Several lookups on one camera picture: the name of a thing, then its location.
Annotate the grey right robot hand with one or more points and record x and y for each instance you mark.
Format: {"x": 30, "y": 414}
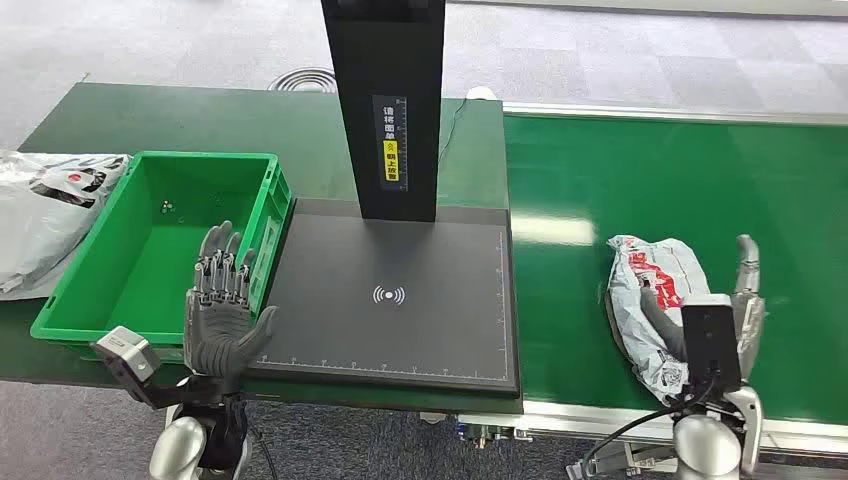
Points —
{"x": 748, "y": 318}

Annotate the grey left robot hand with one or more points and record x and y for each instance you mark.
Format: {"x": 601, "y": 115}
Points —
{"x": 215, "y": 338}

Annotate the grey red-print poly mailer package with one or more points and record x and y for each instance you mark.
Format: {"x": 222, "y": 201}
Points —
{"x": 652, "y": 265}

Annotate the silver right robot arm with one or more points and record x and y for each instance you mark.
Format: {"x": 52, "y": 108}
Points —
{"x": 705, "y": 450}

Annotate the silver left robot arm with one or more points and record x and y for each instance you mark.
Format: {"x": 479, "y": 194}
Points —
{"x": 175, "y": 450}

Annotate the green plastic crate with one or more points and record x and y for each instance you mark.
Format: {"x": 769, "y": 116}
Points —
{"x": 159, "y": 265}

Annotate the grey poly mailer black print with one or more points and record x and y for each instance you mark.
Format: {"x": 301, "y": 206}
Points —
{"x": 40, "y": 225}

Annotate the black yellow column label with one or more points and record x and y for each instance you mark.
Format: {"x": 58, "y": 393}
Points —
{"x": 391, "y": 152}

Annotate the round metal floor outlet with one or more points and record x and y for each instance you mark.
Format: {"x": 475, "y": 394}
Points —
{"x": 301, "y": 79}

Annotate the black scanner column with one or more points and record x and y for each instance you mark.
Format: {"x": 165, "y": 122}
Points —
{"x": 391, "y": 60}

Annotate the white round cap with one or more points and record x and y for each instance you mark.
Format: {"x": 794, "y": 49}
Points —
{"x": 480, "y": 93}

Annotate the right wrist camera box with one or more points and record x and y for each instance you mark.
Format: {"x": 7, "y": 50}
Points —
{"x": 710, "y": 338}

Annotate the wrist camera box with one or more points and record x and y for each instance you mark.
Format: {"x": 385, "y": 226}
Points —
{"x": 710, "y": 338}
{"x": 126, "y": 354}

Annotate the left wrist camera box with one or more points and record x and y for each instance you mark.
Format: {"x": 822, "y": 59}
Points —
{"x": 126, "y": 354}

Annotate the black scanner base plate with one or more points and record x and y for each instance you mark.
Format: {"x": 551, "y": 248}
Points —
{"x": 397, "y": 344}

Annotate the silver conveyor side rail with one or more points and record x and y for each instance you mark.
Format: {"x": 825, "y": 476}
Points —
{"x": 563, "y": 414}
{"x": 662, "y": 112}

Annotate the silver conveyor support bracket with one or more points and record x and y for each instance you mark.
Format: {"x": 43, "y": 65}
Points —
{"x": 599, "y": 467}

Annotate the metal conveyor connector bracket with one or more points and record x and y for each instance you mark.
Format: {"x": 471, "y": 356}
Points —
{"x": 490, "y": 434}

